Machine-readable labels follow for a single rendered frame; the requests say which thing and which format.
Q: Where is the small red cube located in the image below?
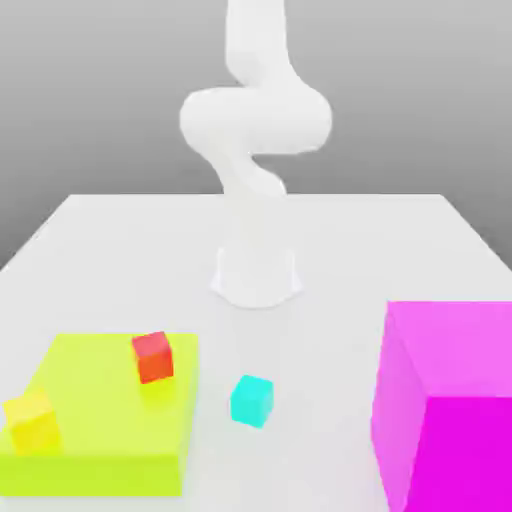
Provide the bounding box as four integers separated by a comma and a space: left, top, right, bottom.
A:
131, 330, 175, 385

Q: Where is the small cyan cube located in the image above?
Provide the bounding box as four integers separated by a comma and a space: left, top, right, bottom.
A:
229, 374, 275, 430

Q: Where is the small yellow cube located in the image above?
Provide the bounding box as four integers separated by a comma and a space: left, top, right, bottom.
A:
2, 386, 62, 457

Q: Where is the large lime box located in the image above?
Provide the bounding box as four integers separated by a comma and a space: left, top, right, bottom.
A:
0, 332, 200, 498

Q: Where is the large magenta box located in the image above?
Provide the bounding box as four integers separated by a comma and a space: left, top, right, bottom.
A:
370, 300, 512, 512

